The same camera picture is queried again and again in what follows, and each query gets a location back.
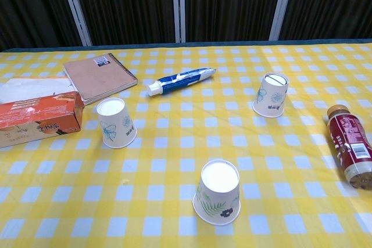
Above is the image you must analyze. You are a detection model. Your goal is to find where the white cup blue flower print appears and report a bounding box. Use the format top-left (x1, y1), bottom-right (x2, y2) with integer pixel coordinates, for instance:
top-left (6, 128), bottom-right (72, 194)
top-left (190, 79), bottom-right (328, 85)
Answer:
top-left (96, 97), bottom-right (138, 149)

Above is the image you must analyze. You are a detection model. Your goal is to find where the paper cup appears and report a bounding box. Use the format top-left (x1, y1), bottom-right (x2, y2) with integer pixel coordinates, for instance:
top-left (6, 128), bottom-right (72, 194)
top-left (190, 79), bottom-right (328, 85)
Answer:
top-left (252, 72), bottom-right (290, 118)

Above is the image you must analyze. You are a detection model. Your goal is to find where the white cup green fern print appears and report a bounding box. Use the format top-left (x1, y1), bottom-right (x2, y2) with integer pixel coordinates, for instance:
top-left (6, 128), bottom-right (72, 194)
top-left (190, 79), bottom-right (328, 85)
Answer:
top-left (192, 159), bottom-right (242, 227)

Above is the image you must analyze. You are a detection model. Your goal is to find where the blue white toothpaste tube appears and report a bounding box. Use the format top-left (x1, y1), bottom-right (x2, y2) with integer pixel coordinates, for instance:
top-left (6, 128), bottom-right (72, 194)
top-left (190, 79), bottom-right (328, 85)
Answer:
top-left (146, 67), bottom-right (217, 97)

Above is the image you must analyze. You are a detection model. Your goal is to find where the yellow white checked tablecloth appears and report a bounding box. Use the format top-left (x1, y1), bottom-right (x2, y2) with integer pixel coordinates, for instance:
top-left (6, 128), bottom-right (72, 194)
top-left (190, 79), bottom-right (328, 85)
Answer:
top-left (0, 44), bottom-right (372, 248)

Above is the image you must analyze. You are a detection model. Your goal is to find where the brown spiral notebook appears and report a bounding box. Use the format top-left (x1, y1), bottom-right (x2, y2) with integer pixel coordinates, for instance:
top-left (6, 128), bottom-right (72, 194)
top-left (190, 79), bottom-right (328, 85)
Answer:
top-left (63, 52), bottom-right (138, 106)

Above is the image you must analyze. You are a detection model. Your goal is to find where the dark corrugated partition panel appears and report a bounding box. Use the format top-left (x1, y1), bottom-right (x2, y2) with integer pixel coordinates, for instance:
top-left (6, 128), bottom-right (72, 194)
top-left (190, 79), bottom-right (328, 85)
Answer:
top-left (69, 0), bottom-right (177, 47)
top-left (184, 0), bottom-right (285, 43)
top-left (0, 0), bottom-right (84, 52)
top-left (279, 0), bottom-right (372, 41)

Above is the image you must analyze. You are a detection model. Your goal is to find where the orange tissue box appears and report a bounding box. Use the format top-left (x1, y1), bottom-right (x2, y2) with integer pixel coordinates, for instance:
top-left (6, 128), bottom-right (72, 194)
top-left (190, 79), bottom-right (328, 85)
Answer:
top-left (0, 77), bottom-right (83, 149)

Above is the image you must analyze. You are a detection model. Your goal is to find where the brown bottle red label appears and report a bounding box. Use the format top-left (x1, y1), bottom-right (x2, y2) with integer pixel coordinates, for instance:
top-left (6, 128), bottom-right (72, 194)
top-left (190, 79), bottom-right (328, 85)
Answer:
top-left (325, 104), bottom-right (372, 191)

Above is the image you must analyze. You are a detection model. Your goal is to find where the white partition frame post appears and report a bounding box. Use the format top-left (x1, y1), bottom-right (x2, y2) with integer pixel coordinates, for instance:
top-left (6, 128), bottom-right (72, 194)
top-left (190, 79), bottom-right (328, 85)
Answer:
top-left (171, 0), bottom-right (187, 43)
top-left (269, 0), bottom-right (297, 41)
top-left (57, 0), bottom-right (93, 47)

